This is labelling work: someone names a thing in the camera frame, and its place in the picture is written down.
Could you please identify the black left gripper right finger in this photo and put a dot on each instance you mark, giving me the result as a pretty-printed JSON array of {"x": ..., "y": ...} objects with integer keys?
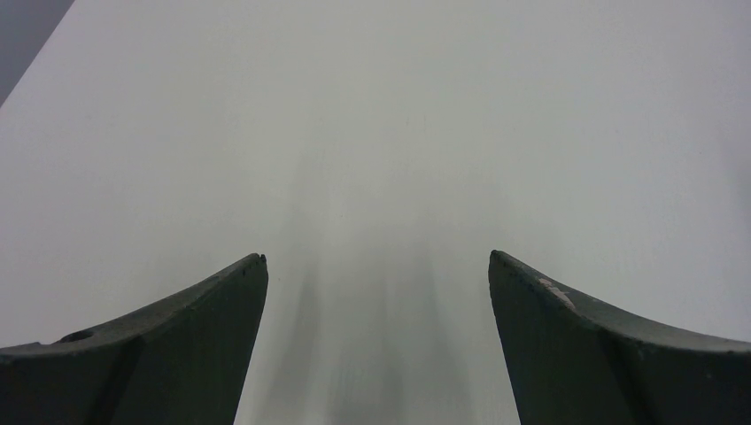
[{"x": 574, "y": 359}]

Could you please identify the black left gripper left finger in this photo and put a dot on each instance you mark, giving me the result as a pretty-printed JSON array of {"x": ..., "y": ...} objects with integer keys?
[{"x": 180, "y": 360}]

